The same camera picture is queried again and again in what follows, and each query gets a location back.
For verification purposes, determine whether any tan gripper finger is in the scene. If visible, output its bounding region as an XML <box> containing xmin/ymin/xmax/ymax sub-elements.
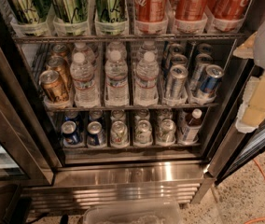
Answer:
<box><xmin>233</xmin><ymin>32</ymin><xmax>257</xmax><ymax>59</ymax></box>
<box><xmin>235</xmin><ymin>73</ymin><xmax>265</xmax><ymax>133</ymax></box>

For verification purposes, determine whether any brown bottle with blue label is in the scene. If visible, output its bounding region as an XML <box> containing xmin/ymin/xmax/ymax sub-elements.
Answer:
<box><xmin>181</xmin><ymin>108</ymin><xmax>202</xmax><ymax>144</ymax></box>

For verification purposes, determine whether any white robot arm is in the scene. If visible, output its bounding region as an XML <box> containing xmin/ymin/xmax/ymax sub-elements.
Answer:
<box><xmin>233</xmin><ymin>22</ymin><xmax>265</xmax><ymax>133</ymax></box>

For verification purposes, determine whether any fridge door right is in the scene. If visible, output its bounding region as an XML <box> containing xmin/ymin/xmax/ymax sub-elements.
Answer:
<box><xmin>208</xmin><ymin>60</ymin><xmax>265</xmax><ymax>185</ymax></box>

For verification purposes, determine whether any water bottle front right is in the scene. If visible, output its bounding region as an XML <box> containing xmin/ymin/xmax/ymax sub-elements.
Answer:
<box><xmin>134</xmin><ymin>51</ymin><xmax>160</xmax><ymax>106</ymax></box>

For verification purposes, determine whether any water bottle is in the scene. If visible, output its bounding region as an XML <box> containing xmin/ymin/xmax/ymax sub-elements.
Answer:
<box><xmin>105</xmin><ymin>50</ymin><xmax>129</xmax><ymax>106</ymax></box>
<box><xmin>134</xmin><ymin>51</ymin><xmax>160</xmax><ymax>106</ymax></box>
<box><xmin>70</xmin><ymin>52</ymin><xmax>99</xmax><ymax>108</ymax></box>

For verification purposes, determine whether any water bottle front middle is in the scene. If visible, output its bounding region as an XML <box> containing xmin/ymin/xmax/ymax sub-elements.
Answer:
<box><xmin>105</xmin><ymin>50</ymin><xmax>129</xmax><ymax>106</ymax></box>

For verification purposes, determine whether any water bottle front left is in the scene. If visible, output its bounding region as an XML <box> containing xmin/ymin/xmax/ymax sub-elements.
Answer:
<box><xmin>70</xmin><ymin>52</ymin><xmax>99</xmax><ymax>108</ymax></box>

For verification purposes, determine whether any steel fridge base grille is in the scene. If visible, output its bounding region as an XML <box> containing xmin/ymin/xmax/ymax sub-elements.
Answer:
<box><xmin>22</xmin><ymin>162</ymin><xmax>204</xmax><ymax>213</ymax></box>

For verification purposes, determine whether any silver blue can front right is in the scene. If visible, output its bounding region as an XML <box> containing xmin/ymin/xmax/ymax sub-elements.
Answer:
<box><xmin>196</xmin><ymin>64</ymin><xmax>224</xmax><ymax>99</ymax></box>

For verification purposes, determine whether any silver blue can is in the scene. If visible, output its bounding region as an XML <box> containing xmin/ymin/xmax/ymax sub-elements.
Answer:
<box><xmin>165</xmin><ymin>64</ymin><xmax>188</xmax><ymax>100</ymax></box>
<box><xmin>196</xmin><ymin>64</ymin><xmax>224</xmax><ymax>99</ymax></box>

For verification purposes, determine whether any red cola can right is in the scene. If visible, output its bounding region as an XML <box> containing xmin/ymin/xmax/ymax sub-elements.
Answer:
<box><xmin>213</xmin><ymin>0</ymin><xmax>249</xmax><ymax>21</ymax></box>

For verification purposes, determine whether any red cola can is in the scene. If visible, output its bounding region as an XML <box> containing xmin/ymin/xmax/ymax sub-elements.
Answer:
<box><xmin>134</xmin><ymin>0</ymin><xmax>167</xmax><ymax>22</ymax></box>
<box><xmin>175</xmin><ymin>0</ymin><xmax>207</xmax><ymax>21</ymax></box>
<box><xmin>213</xmin><ymin>0</ymin><xmax>249</xmax><ymax>21</ymax></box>

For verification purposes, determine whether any silver blue can front left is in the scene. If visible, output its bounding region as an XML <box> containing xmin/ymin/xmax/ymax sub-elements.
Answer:
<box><xmin>165</xmin><ymin>64</ymin><xmax>188</xmax><ymax>100</ymax></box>

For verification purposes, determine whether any red cola can middle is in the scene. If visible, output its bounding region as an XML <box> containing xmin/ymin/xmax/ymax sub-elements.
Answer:
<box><xmin>175</xmin><ymin>0</ymin><xmax>207</xmax><ymax>21</ymax></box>

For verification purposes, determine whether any silver can bottom right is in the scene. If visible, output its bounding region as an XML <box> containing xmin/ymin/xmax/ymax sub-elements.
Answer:
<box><xmin>157</xmin><ymin>119</ymin><xmax>176</xmax><ymax>146</ymax></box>

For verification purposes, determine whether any red cola can left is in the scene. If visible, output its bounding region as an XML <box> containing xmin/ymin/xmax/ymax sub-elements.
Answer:
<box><xmin>134</xmin><ymin>0</ymin><xmax>167</xmax><ymax>22</ymax></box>

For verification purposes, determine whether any silver can bottom middle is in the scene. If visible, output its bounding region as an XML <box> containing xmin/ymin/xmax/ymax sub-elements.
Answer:
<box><xmin>134</xmin><ymin>119</ymin><xmax>152</xmax><ymax>147</ymax></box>

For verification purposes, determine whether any green can top right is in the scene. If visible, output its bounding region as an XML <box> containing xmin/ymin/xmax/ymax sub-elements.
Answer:
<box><xmin>95</xmin><ymin>0</ymin><xmax>126</xmax><ymax>23</ymax></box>

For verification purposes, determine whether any green can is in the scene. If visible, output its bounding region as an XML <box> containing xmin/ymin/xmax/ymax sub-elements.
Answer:
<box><xmin>95</xmin><ymin>0</ymin><xmax>126</xmax><ymax>23</ymax></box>
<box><xmin>7</xmin><ymin>0</ymin><xmax>50</xmax><ymax>24</ymax></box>
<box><xmin>51</xmin><ymin>0</ymin><xmax>88</xmax><ymax>24</ymax></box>

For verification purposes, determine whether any silver can bottom left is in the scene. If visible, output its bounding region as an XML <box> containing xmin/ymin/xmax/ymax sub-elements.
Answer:
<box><xmin>110</xmin><ymin>120</ymin><xmax>129</xmax><ymax>148</ymax></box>

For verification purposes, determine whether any clear plastic bin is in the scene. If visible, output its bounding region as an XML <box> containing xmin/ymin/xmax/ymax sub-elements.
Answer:
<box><xmin>83</xmin><ymin>198</ymin><xmax>183</xmax><ymax>224</ymax></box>

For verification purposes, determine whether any blue pepsi can right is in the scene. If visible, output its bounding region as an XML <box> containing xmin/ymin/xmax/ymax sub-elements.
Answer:
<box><xmin>87</xmin><ymin>121</ymin><xmax>106</xmax><ymax>147</ymax></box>

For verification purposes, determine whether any blue pepsi can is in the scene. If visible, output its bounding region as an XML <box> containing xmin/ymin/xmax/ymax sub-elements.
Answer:
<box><xmin>87</xmin><ymin>121</ymin><xmax>106</xmax><ymax>147</ymax></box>
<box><xmin>61</xmin><ymin>120</ymin><xmax>82</xmax><ymax>145</ymax></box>

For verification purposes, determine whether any green can top middle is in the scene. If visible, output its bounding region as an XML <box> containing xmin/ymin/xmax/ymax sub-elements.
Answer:
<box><xmin>51</xmin><ymin>0</ymin><xmax>88</xmax><ymax>24</ymax></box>

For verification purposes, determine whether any gold can back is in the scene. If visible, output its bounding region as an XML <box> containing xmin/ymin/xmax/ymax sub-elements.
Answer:
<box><xmin>50</xmin><ymin>44</ymin><xmax>69</xmax><ymax>60</ymax></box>

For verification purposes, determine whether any gold can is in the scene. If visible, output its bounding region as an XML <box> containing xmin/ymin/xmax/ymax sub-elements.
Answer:
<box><xmin>50</xmin><ymin>44</ymin><xmax>69</xmax><ymax>60</ymax></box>
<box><xmin>39</xmin><ymin>69</ymin><xmax>69</xmax><ymax>103</ymax></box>
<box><xmin>46</xmin><ymin>56</ymin><xmax>72</xmax><ymax>91</ymax></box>

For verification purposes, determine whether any gold can middle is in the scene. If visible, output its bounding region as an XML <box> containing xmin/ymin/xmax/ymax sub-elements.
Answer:
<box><xmin>46</xmin><ymin>56</ymin><xmax>72</xmax><ymax>91</ymax></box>

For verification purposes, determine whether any blue pepsi can left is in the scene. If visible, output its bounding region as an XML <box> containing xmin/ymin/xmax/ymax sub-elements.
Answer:
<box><xmin>61</xmin><ymin>120</ymin><xmax>82</xmax><ymax>145</ymax></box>

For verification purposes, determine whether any gold can front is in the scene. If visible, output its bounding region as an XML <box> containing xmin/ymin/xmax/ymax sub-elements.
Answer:
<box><xmin>39</xmin><ymin>69</ymin><xmax>69</xmax><ymax>103</ymax></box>

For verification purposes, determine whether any green can top left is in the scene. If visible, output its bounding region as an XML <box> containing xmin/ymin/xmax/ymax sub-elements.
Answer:
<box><xmin>7</xmin><ymin>0</ymin><xmax>50</xmax><ymax>24</ymax></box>

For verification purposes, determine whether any middle wire shelf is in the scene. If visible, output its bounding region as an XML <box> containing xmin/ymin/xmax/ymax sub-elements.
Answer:
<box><xmin>46</xmin><ymin>103</ymin><xmax>219</xmax><ymax>112</ymax></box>

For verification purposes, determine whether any wire shelf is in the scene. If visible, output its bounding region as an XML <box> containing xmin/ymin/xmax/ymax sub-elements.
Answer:
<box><xmin>13</xmin><ymin>33</ymin><xmax>246</xmax><ymax>44</ymax></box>
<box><xmin>46</xmin><ymin>103</ymin><xmax>219</xmax><ymax>112</ymax></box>

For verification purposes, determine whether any top wire shelf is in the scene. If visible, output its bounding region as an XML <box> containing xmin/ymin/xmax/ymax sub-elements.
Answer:
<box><xmin>13</xmin><ymin>33</ymin><xmax>246</xmax><ymax>44</ymax></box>

